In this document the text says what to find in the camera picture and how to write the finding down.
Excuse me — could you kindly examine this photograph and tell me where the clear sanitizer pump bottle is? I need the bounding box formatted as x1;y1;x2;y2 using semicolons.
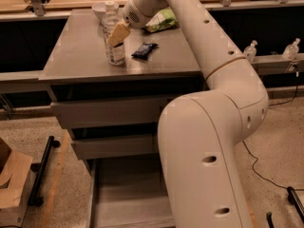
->
243;40;257;63

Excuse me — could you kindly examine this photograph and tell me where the brown cardboard box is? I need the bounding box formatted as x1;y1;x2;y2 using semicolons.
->
0;139;33;228

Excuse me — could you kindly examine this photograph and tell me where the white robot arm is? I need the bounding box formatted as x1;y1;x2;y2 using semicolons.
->
114;0;269;228

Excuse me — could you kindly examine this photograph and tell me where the dark handled tool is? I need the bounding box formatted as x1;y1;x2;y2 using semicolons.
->
266;212;275;228

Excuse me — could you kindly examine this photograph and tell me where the white ceramic bowl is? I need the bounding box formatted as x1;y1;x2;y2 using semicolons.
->
92;1;119;21

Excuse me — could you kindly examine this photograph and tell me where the grey metal rail shelf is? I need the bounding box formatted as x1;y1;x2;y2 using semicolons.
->
0;52;304;95

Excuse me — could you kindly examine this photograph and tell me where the black floor cable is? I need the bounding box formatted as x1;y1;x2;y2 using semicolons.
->
241;69;304;192

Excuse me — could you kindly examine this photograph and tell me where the clear plastic water bottle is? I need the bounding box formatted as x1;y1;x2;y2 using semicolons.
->
101;1;125;66

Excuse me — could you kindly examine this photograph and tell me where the grey drawer cabinet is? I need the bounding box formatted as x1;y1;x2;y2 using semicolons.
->
38;6;210;228

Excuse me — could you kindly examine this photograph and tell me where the grey middle drawer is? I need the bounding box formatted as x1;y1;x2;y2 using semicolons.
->
71;134;158;160

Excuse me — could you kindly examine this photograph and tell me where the grey open bottom drawer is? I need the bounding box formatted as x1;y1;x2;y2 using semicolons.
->
86;154;175;228

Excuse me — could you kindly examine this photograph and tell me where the dark blue snack packet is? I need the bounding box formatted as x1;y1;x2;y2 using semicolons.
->
131;43;158;60

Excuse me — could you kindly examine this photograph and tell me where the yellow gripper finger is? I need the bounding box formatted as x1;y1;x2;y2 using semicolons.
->
107;21;130;47

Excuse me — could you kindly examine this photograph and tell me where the green chip bag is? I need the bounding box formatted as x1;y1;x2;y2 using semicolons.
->
144;8;178;33

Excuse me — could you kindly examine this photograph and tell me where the black metal floor bar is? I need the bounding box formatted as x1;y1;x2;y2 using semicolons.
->
28;136;61;206

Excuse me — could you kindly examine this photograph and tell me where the grey top drawer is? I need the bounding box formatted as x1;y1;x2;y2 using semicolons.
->
51;95;175;129

